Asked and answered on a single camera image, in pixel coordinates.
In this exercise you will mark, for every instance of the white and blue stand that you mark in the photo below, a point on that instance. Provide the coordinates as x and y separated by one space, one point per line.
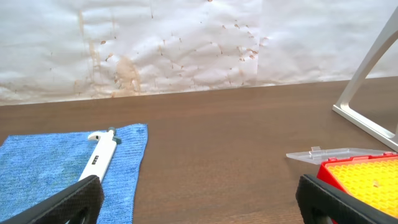
363 71

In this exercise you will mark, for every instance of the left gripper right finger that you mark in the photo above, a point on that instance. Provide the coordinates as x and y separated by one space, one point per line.
323 199

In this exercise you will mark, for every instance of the blue cloth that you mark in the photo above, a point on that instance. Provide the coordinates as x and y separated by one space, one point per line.
37 165

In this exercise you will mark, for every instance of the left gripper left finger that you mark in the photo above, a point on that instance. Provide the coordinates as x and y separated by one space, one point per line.
74 200

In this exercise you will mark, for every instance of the white pipette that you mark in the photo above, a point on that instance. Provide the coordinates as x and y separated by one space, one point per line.
101 157

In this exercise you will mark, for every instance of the red and yellow tip box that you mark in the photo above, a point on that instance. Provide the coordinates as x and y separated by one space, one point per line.
370 180

